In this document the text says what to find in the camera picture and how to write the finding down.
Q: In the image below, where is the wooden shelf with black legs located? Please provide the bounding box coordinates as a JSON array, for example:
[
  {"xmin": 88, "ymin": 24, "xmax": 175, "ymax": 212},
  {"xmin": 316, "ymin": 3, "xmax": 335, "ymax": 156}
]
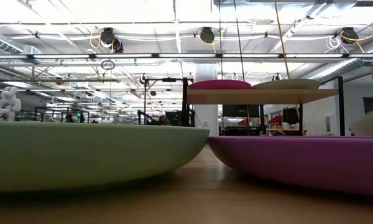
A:
[{"xmin": 180, "ymin": 76, "xmax": 346, "ymax": 137}]

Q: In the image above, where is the light green plate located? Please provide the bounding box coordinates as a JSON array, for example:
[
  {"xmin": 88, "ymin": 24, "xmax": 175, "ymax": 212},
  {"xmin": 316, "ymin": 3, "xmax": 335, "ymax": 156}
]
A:
[{"xmin": 0, "ymin": 120, "xmax": 211, "ymax": 194}]

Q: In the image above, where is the long ceiling light bar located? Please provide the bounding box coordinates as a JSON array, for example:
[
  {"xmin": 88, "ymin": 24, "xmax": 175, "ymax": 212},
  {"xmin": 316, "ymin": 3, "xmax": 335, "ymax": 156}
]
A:
[{"xmin": 0, "ymin": 53, "xmax": 373, "ymax": 60}]

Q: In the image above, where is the black metal workstation frame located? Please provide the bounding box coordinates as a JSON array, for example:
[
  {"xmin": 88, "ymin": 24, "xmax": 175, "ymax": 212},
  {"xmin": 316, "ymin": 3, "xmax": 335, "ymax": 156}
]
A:
[{"xmin": 144, "ymin": 77, "xmax": 194, "ymax": 126}]

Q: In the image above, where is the grey horizontal pipe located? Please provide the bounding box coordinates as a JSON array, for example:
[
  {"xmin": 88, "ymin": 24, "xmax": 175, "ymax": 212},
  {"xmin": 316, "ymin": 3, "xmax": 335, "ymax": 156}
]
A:
[{"xmin": 0, "ymin": 78, "xmax": 121, "ymax": 83}]

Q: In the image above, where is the purple plate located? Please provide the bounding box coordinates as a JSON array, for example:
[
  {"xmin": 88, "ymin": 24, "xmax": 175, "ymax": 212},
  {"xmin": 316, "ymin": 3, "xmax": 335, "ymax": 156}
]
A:
[{"xmin": 208, "ymin": 135, "xmax": 373, "ymax": 197}]

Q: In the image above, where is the black hanging wire loop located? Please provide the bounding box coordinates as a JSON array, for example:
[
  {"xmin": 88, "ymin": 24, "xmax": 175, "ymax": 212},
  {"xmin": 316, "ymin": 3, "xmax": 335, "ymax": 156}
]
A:
[{"xmin": 100, "ymin": 59, "xmax": 116, "ymax": 71}]

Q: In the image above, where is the yellow hanging cable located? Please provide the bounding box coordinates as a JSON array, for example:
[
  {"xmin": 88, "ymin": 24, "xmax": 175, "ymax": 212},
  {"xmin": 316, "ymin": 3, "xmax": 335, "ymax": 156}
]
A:
[{"xmin": 273, "ymin": 0, "xmax": 306, "ymax": 137}]

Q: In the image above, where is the black box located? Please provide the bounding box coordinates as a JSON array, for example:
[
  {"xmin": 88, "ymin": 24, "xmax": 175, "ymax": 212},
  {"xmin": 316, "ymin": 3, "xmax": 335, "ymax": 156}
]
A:
[{"xmin": 165, "ymin": 111, "xmax": 183, "ymax": 127}]

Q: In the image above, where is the black hanging cable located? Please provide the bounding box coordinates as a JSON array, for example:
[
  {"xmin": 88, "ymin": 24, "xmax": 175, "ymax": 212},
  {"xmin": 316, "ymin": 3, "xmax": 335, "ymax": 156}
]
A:
[
  {"xmin": 217, "ymin": 0, "xmax": 224, "ymax": 81},
  {"xmin": 233, "ymin": 0, "xmax": 246, "ymax": 83}
]

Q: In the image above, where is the black monitor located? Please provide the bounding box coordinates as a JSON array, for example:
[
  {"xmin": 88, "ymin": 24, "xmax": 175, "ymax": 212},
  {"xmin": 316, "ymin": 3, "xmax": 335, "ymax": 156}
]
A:
[
  {"xmin": 222, "ymin": 105, "xmax": 260, "ymax": 118},
  {"xmin": 282, "ymin": 107, "xmax": 300, "ymax": 124}
]

